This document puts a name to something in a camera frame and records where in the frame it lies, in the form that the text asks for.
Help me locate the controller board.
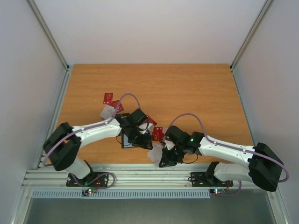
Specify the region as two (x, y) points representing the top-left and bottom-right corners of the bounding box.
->
(82, 189), (97, 196)
(210, 188), (226, 195)

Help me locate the grey slotted cable duct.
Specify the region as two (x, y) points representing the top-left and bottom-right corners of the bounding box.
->
(32, 189), (210, 199)

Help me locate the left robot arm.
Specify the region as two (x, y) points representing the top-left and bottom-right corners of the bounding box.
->
(43, 108), (154, 186)

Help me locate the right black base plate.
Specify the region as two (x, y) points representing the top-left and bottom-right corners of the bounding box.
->
(188, 172), (234, 187)

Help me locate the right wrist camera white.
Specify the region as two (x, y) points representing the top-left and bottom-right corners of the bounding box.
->
(164, 140), (175, 150)

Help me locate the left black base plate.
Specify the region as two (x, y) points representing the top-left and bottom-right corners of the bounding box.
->
(66, 171), (109, 188)

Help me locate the right controller board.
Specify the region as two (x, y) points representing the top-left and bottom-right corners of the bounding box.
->
(210, 188), (226, 195)

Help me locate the red card far left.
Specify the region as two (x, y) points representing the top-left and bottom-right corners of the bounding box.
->
(103, 92), (113, 105)

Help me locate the red card left cluster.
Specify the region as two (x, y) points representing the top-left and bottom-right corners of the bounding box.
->
(111, 100), (124, 112)

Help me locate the red card centre pile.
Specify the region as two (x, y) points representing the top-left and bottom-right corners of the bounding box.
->
(152, 126), (164, 142)

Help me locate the white card left cluster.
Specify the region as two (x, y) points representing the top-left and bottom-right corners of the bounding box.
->
(100, 105), (117, 120)

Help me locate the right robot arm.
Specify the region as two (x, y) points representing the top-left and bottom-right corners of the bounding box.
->
(159, 126), (283, 192)

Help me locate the left controller board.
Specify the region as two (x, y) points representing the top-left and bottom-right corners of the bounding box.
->
(82, 189), (97, 196)

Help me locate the black leather card holder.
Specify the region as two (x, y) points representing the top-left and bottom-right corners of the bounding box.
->
(121, 135), (139, 148)

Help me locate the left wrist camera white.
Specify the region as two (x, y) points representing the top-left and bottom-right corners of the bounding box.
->
(138, 123), (154, 134)

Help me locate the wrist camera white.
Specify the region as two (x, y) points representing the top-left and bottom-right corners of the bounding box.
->
(164, 140), (175, 150)
(138, 123), (154, 134)

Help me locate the red VIP card centre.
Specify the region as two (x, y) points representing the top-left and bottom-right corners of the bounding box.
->
(146, 115), (157, 126)

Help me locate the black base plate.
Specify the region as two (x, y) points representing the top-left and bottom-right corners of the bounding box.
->
(188, 172), (234, 187)
(66, 171), (109, 188)

